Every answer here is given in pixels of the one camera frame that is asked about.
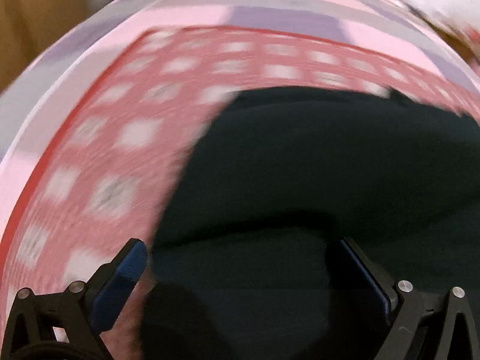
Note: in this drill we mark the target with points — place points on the wooden wardrobe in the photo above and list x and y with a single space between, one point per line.
28 27

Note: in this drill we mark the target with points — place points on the red white patterned mat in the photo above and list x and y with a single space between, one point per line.
110 169

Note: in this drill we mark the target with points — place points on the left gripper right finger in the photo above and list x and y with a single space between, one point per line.
391 319

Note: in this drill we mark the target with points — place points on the purple pink checkered bedsheet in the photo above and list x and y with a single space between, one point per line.
37 103

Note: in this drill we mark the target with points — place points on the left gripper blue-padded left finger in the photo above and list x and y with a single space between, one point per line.
68 324

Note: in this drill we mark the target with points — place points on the dark navy padded jacket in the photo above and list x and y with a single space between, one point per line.
246 254

